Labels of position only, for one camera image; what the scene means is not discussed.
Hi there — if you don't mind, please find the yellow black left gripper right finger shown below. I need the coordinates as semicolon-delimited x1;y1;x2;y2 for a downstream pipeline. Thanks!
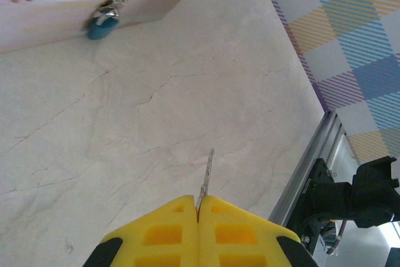
197;194;318;267

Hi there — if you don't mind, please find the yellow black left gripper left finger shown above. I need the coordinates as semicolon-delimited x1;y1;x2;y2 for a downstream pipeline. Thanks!
82;194;199;267

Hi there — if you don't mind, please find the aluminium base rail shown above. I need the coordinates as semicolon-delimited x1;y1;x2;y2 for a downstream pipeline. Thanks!
267;110;348;227

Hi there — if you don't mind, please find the decorated pink storage box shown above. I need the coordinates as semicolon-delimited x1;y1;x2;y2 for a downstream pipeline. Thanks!
0;0;209;54

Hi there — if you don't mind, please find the thin metal blade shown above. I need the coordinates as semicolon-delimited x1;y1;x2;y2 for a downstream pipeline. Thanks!
195;148;216;215

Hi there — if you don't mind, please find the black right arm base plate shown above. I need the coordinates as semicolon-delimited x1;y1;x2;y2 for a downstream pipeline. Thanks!
286;157;337;254

